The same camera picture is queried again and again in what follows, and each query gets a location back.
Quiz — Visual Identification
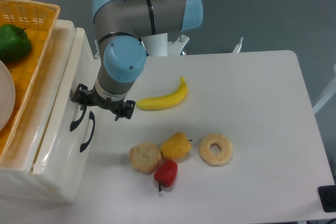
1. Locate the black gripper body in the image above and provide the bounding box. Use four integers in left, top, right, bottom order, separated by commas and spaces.
88, 88, 124, 113

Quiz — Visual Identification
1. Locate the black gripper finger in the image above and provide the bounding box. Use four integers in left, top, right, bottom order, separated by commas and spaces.
114, 100, 136, 121
71, 83, 92, 111

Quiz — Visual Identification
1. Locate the black top drawer handle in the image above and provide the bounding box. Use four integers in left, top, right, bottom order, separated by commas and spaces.
69, 105, 87, 132

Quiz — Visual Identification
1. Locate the black drawer handle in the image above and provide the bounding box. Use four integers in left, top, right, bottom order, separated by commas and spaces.
79, 111, 96, 153
69, 105, 87, 132

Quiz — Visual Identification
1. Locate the white drawer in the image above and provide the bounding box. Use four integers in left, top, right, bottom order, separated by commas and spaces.
33, 28, 100, 178

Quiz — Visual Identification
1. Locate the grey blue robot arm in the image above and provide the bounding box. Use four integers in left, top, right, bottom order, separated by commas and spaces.
71, 0, 203, 119

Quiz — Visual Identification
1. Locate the white drawer cabinet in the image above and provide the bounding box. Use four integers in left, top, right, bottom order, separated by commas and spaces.
1, 20, 99, 202

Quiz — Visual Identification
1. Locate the yellow banana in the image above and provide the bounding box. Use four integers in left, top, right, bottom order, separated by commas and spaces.
136, 76, 188, 111

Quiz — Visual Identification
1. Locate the beige cream puff bread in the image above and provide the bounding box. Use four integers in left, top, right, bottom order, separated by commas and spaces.
129, 142, 162, 174

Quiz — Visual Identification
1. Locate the yellow bell pepper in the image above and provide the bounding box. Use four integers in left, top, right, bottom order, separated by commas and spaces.
160, 132, 192, 159

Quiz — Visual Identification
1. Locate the white plate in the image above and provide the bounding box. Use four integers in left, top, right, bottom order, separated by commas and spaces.
0, 62, 16, 130

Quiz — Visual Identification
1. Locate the red bell pepper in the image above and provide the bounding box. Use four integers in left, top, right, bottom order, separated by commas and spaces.
153, 159, 178, 192

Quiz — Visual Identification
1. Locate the green bell pepper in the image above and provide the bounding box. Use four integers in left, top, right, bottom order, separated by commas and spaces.
1, 24, 32, 63

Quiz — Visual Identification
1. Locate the yellow woven basket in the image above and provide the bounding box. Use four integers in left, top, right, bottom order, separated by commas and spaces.
1, 0, 60, 159

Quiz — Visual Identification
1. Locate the black device at edge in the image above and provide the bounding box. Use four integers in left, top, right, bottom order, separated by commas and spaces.
318, 185, 336, 212

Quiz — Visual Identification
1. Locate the black lower drawer handle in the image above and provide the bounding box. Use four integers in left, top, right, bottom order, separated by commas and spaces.
79, 111, 96, 153

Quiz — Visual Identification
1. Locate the beige ring donut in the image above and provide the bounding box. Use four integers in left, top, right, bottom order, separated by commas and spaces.
198, 133, 233, 166

